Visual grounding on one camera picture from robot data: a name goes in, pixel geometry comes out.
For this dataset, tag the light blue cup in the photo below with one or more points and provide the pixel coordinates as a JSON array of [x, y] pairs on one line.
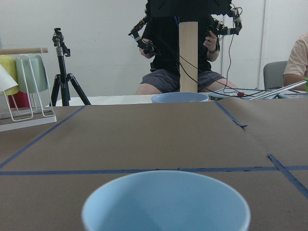
[[165, 200]]

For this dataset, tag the white wire cup rack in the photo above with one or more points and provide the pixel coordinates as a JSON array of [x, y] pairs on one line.
[[26, 109]]

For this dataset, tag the yellow upturned cup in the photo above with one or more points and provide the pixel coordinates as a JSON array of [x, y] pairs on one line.
[[8, 75]]

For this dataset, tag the green upturned cup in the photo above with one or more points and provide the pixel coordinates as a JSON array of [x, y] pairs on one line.
[[31, 75]]

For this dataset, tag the person in pink shirt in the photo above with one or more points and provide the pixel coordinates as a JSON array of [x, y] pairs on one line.
[[297, 66]]

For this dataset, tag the black camera tripod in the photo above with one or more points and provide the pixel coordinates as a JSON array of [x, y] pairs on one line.
[[61, 80]]

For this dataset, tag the seated operator in black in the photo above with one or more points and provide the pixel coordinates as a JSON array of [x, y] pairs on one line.
[[160, 41]]

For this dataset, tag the large blue bowl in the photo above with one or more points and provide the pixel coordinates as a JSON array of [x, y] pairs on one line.
[[179, 97]]

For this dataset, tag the grey chair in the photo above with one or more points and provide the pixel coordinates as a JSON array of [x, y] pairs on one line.
[[273, 75]]

